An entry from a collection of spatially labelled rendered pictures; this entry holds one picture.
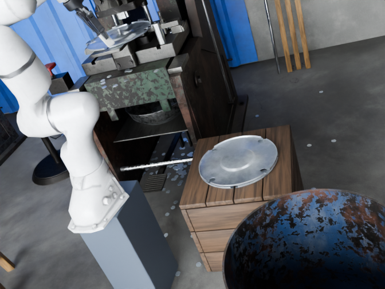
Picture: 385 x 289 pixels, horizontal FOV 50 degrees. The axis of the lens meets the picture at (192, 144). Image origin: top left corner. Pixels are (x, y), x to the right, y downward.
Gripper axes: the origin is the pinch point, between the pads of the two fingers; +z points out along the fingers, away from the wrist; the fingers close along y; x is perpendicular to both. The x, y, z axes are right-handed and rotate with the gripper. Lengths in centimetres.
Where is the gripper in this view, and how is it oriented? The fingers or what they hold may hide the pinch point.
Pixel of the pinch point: (106, 38)
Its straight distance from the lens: 170.6
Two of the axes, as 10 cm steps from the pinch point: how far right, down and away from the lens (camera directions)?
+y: 5.6, 2.9, -7.8
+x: 6.4, -7.5, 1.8
